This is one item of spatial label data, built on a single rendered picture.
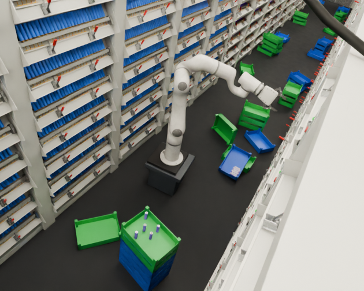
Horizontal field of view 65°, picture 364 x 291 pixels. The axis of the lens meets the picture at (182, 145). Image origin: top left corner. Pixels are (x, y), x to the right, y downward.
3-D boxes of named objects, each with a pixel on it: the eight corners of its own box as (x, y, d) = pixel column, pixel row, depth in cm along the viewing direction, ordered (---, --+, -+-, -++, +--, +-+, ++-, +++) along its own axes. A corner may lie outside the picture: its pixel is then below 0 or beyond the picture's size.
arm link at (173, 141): (166, 145, 220) (169, 121, 204) (166, 129, 234) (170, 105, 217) (182, 146, 222) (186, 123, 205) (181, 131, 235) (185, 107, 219)
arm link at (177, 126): (184, 126, 221) (184, 140, 210) (168, 125, 220) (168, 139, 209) (191, 67, 187) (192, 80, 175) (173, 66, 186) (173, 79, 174)
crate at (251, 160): (220, 159, 293) (222, 153, 288) (228, 148, 307) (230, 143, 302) (247, 173, 285) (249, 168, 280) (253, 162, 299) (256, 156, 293)
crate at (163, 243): (121, 230, 173) (121, 223, 167) (146, 212, 185) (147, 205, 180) (153, 268, 160) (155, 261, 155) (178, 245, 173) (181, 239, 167)
